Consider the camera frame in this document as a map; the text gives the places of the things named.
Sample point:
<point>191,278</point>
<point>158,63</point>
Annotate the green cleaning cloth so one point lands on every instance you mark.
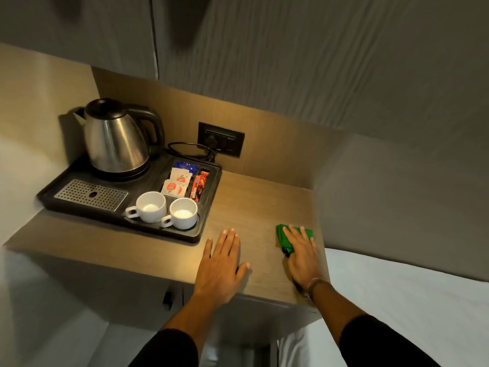
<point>283,237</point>

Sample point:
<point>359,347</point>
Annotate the stainless steel electric kettle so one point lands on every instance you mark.
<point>114,141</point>

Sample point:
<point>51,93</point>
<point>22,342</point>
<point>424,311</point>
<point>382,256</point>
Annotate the blue sachet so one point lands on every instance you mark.
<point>186,166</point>

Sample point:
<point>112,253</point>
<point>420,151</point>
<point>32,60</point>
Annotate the person's right hand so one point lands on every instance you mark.
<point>304,259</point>

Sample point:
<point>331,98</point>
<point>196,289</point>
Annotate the person's left middle finger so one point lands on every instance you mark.
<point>229,243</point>

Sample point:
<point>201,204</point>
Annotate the white sachet with red print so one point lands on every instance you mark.
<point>180,177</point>
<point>174,188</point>

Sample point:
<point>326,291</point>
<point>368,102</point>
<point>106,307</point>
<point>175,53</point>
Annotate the black wall power outlet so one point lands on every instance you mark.
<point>221,139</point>

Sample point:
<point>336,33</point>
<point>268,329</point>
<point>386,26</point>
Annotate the person's right forearm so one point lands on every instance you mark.
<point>359,324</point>

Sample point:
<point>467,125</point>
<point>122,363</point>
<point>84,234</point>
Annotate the black plastic hospitality tray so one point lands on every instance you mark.
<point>152,175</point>

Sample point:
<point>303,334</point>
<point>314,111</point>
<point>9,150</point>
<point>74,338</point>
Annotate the red stick packets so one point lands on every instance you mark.
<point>199,185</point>

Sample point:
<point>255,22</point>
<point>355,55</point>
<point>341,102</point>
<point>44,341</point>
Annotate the person's left hand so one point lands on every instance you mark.
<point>218,274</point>

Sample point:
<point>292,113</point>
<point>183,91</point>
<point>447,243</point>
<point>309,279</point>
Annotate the white bed sheet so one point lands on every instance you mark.
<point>401,301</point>

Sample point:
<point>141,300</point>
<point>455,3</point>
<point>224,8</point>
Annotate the person's left thumb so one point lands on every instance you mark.
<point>243,270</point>

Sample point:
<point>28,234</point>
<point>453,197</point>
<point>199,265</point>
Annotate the person's right middle finger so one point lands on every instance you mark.
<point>302,235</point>

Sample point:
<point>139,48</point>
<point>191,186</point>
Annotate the metal drip grate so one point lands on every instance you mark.
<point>91,194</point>

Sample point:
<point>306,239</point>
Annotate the person's left little finger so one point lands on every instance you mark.
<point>208,248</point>

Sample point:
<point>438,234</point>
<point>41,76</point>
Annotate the person's left forearm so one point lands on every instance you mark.
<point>175,332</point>

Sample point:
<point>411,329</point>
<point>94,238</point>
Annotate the grey overhead cabinet door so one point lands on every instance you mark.
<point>76,30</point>
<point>324,57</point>

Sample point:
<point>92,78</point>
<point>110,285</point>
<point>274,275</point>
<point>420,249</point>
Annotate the white ceramic cup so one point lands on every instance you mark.
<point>183,214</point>
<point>149,208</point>

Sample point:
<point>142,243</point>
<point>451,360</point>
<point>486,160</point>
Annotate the black drawer knob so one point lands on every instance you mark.
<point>167,298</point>

